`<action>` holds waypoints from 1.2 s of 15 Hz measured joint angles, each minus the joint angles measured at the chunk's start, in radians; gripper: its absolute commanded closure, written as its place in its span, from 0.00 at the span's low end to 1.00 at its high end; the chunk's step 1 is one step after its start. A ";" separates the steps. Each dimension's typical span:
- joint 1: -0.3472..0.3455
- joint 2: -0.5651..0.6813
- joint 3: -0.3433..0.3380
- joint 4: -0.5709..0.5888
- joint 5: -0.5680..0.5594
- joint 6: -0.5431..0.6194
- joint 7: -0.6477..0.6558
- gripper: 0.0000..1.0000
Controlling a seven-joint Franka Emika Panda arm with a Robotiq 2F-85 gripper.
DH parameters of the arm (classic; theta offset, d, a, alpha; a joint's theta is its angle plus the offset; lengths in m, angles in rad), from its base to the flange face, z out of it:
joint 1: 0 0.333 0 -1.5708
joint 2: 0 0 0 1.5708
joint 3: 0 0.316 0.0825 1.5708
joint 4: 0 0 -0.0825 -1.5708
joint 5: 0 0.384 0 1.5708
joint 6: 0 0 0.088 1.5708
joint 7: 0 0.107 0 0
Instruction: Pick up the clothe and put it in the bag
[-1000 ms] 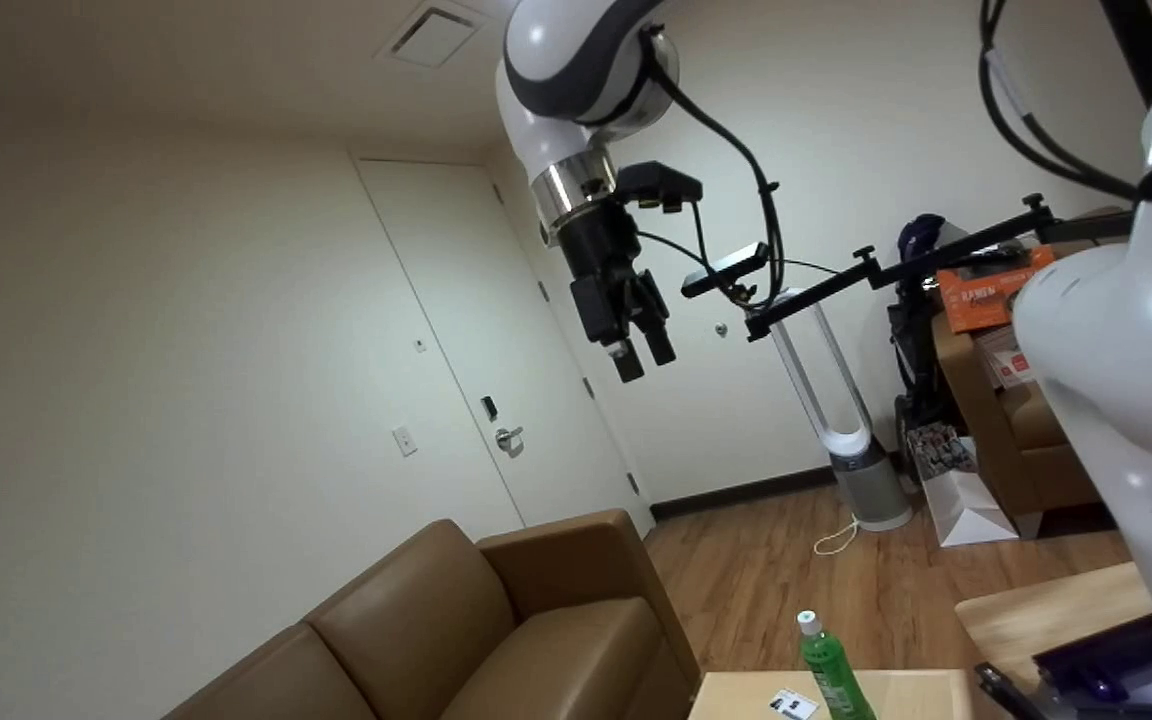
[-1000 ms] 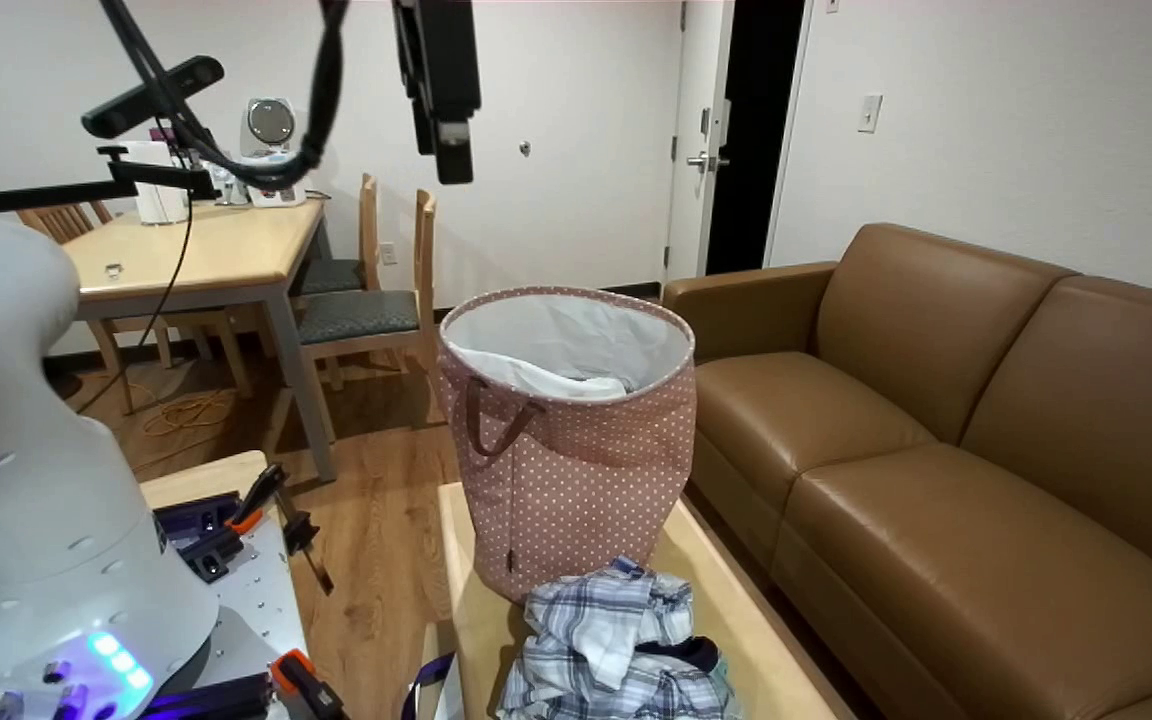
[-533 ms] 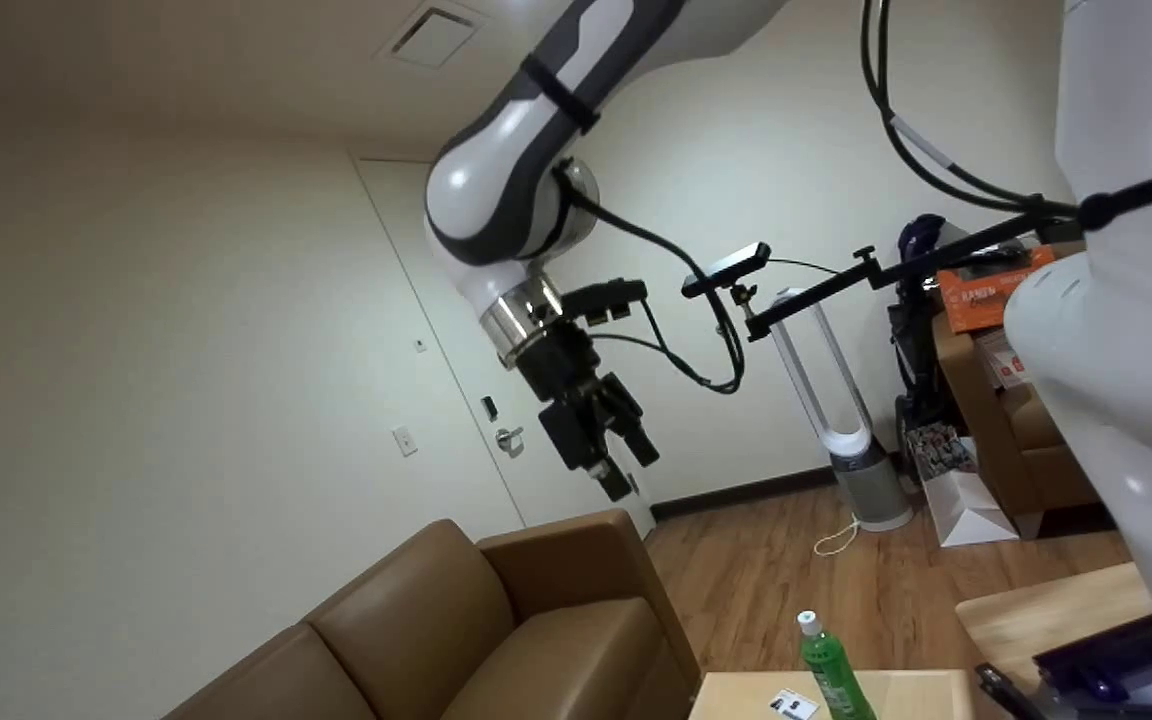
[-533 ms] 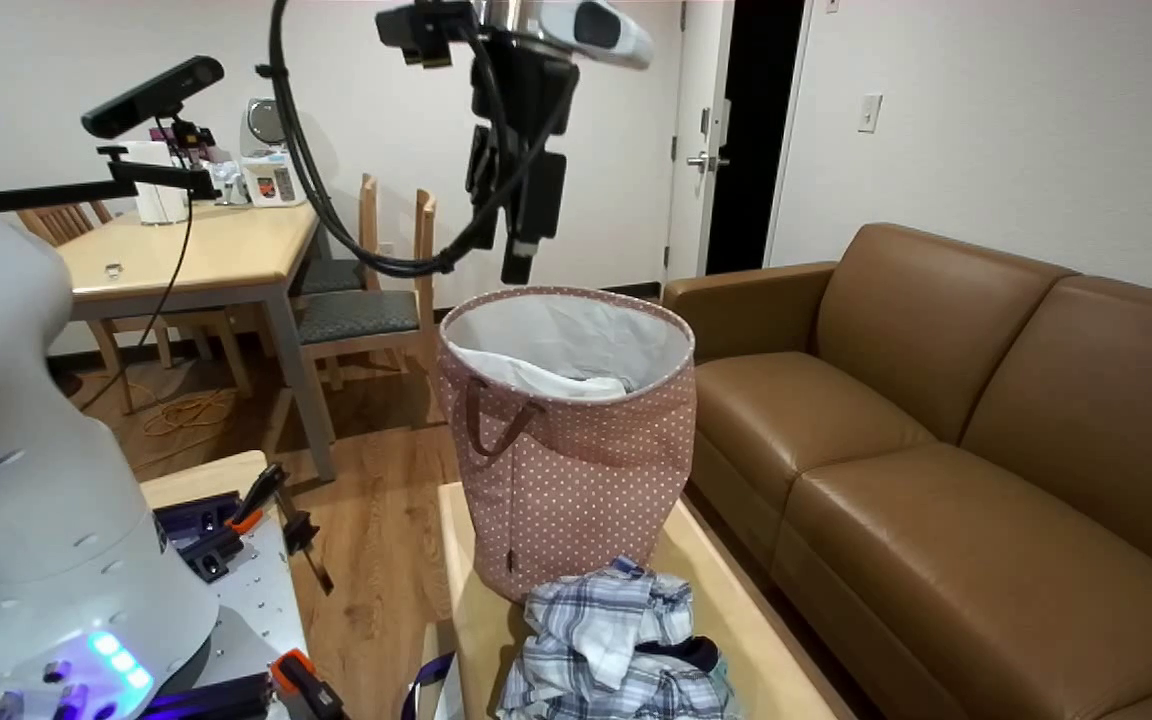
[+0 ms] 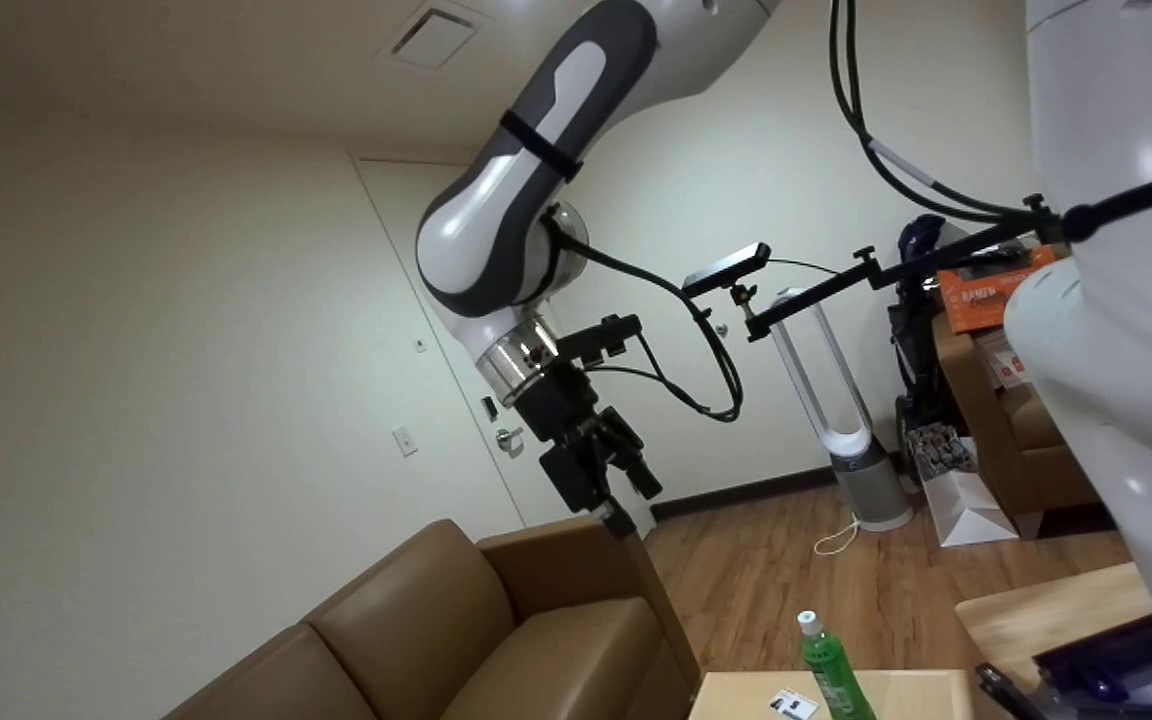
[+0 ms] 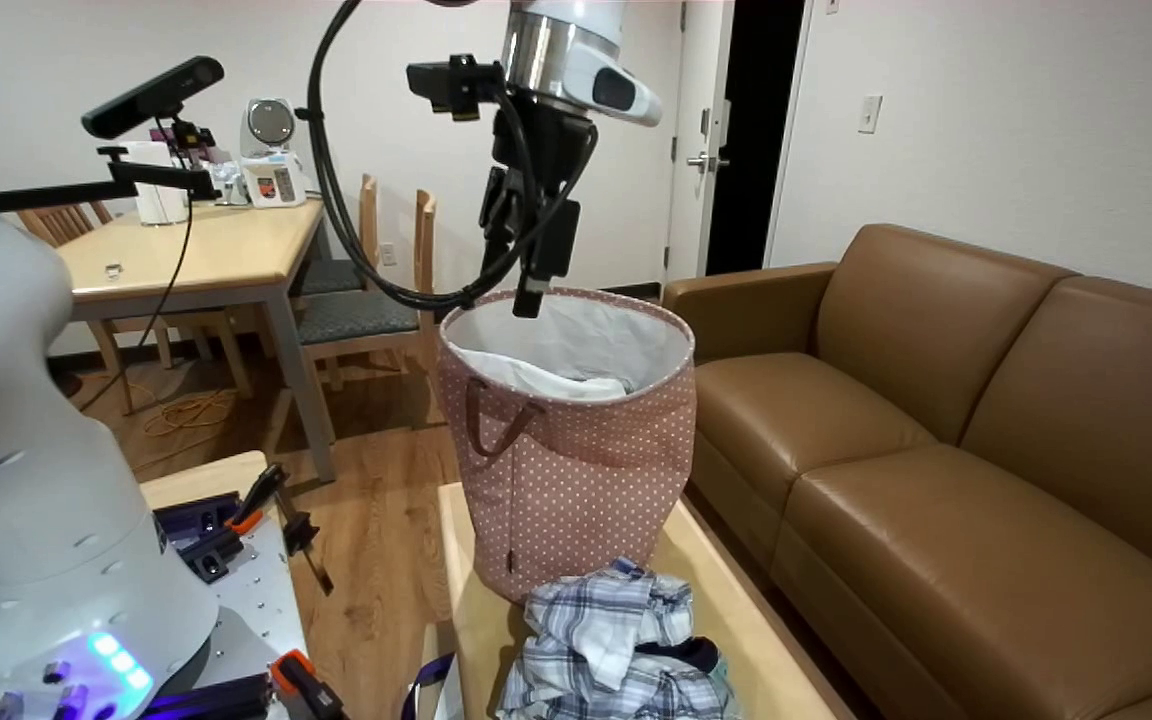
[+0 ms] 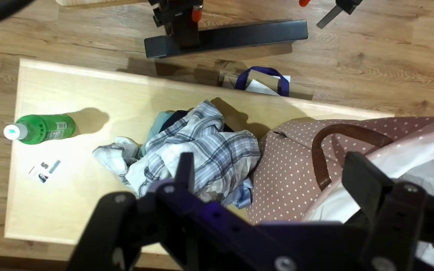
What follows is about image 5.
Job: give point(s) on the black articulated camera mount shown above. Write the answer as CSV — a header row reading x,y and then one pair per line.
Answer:
x,y
871,274

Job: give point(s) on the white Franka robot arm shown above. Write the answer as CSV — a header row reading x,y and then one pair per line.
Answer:
x,y
522,201

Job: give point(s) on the ceiling air vent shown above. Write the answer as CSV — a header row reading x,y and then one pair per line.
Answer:
x,y
430,32

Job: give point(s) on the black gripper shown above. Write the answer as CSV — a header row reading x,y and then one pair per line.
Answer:
x,y
560,401

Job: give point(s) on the white paper bag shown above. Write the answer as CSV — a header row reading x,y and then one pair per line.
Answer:
x,y
963,509

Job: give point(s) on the black stereo camera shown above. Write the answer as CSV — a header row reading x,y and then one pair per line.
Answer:
x,y
727,270

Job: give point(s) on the green plastic bottle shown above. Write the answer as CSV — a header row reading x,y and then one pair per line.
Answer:
x,y
829,675

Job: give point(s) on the brown leather sofa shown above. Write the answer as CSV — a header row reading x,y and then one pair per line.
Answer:
x,y
470,641

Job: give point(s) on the white tower fan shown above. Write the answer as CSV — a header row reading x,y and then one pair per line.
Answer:
x,y
823,373

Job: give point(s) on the white room door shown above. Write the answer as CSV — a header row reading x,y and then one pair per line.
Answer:
x,y
458,344

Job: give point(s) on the orange box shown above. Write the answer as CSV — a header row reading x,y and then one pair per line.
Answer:
x,y
989,297

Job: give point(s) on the brown wooden cabinet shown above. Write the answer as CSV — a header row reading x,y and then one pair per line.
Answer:
x,y
1018,440

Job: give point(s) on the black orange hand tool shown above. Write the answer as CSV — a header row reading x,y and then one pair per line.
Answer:
x,y
1001,686

